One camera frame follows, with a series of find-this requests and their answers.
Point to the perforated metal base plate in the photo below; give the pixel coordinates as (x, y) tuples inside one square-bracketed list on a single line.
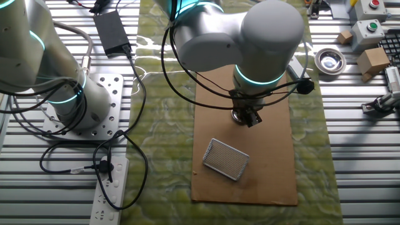
[(114, 93)]

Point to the large brown cardboard cube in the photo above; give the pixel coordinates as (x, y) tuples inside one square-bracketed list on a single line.
[(373, 61)]

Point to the small brown cardboard cube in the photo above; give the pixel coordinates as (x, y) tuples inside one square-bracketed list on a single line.
[(344, 37)]

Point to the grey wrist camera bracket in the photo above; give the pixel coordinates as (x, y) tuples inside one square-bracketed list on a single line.
[(295, 68)]

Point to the black clamp stand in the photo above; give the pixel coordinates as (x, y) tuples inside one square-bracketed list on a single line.
[(315, 9)]

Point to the grey box red button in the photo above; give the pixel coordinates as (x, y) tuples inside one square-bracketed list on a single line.
[(365, 11)]

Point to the grey metal clamp tool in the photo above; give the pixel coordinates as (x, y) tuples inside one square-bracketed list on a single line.
[(382, 104)]

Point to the white mesh tray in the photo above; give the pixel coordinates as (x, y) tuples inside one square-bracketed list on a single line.
[(225, 159)]

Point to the black power adapter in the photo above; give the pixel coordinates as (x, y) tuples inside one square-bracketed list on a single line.
[(111, 32)]

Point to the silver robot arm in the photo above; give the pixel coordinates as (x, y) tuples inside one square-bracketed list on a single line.
[(265, 37)]

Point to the white ribbed device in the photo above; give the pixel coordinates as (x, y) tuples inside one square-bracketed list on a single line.
[(393, 78)]

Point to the white power strip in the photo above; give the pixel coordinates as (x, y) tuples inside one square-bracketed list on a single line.
[(104, 215)]

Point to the large round steel bowl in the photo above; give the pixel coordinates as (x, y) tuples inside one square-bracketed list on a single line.
[(329, 61)]

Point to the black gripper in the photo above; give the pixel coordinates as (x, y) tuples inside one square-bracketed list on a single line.
[(247, 107)]

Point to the green marble pattern mat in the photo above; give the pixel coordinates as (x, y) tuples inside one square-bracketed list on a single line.
[(162, 125)]

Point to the brown cardboard sheet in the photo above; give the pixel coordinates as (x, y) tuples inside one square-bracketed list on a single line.
[(250, 150)]

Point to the grey box green button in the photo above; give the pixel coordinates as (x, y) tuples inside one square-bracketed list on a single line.
[(364, 37)]

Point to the black keyboard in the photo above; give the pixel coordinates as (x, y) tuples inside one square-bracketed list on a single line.
[(392, 47)]

